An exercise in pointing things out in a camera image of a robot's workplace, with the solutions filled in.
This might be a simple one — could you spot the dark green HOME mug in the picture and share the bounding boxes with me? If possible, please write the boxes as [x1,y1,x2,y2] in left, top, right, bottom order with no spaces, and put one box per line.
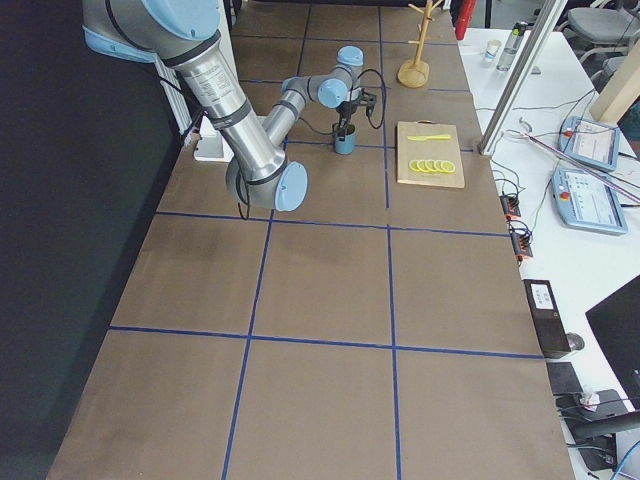
[333,124,356,155]

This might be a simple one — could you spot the black box with label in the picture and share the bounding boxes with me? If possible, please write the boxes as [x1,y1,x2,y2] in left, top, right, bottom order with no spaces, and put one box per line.
[523,279,571,359]

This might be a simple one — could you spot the aluminium frame post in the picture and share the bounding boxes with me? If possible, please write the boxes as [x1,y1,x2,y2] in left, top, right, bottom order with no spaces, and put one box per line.
[478,0,567,155]

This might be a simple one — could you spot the yellow plastic knife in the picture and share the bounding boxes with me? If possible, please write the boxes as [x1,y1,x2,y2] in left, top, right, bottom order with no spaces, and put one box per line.
[406,134,451,142]

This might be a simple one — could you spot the black monitor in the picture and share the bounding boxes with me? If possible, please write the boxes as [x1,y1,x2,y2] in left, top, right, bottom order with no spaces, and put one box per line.
[586,277,640,409]

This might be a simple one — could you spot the near teach pendant tablet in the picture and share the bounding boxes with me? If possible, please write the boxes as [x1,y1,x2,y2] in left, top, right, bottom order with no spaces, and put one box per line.
[551,168,628,235]

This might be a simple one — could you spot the clear water bottle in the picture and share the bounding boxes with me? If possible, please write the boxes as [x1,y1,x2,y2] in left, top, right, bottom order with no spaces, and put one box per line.
[496,21,528,72]

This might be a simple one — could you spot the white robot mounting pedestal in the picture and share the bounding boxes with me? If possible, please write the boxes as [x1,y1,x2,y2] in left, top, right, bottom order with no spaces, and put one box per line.
[194,116,233,163]

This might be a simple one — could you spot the far teach pendant tablet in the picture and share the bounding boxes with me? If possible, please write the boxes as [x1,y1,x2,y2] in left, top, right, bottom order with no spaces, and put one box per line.
[558,116,621,172]

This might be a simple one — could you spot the wooden cup storage rack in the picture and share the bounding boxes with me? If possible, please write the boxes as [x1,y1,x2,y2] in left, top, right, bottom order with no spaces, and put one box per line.
[396,1,442,88]

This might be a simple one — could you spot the bamboo cutting board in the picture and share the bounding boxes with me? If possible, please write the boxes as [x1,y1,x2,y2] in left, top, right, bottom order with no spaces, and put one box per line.
[396,121,465,189]

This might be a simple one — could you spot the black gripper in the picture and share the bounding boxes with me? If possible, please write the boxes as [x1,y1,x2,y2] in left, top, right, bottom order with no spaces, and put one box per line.
[336,88,376,139]

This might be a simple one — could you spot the black computer mouse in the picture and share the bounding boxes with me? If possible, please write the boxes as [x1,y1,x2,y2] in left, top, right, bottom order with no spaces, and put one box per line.
[566,332,585,352]

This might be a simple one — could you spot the teach pendant tablet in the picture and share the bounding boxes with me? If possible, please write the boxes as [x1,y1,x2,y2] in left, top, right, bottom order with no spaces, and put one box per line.
[551,168,628,235]
[558,116,621,172]

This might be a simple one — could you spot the paper cup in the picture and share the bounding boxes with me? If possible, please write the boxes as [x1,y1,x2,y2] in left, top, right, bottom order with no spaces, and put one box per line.
[483,39,502,64]

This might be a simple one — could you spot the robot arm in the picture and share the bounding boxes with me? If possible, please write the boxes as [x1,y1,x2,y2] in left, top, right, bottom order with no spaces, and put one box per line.
[82,0,376,211]

